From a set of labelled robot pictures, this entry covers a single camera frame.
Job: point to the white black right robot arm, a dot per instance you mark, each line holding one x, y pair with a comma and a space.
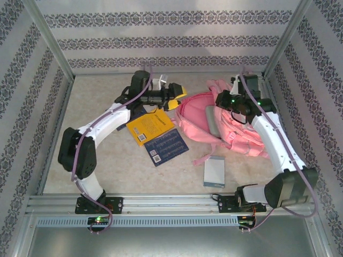
278, 150

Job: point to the left controller board green light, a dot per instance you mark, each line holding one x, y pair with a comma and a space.
98, 220

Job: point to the grey blue notebook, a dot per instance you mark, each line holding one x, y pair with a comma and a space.
213, 171

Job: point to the aluminium frame post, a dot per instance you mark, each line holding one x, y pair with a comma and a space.
286, 40
48, 40

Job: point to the dark blue book white text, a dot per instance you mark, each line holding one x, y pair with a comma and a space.
166, 147

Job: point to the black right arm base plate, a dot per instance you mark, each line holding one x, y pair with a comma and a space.
225, 204

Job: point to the mint green pencil case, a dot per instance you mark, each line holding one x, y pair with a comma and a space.
213, 123

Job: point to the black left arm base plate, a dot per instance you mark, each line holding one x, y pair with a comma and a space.
115, 204

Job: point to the aluminium mounting rail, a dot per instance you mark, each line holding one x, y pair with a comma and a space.
171, 203

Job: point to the pink school backpack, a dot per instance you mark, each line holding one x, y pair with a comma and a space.
193, 120

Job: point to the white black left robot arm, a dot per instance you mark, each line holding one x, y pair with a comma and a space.
80, 150

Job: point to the yellow paperback book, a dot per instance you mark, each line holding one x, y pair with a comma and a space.
150, 125

